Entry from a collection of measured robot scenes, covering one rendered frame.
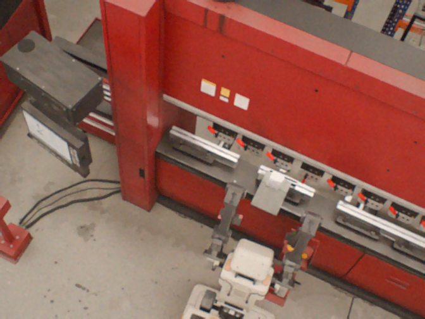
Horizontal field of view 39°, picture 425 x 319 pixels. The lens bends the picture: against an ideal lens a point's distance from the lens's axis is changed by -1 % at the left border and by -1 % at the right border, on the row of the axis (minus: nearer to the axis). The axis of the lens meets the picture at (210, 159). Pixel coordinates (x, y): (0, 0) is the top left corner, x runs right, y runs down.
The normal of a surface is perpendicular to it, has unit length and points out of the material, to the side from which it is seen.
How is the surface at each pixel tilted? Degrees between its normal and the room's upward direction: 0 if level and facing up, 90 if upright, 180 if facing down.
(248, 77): 90
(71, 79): 0
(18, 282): 0
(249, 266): 48
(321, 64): 90
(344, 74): 90
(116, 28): 90
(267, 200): 0
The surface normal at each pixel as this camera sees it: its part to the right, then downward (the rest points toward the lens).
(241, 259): -0.21, 0.27
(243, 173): 0.07, -0.48
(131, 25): -0.43, 0.77
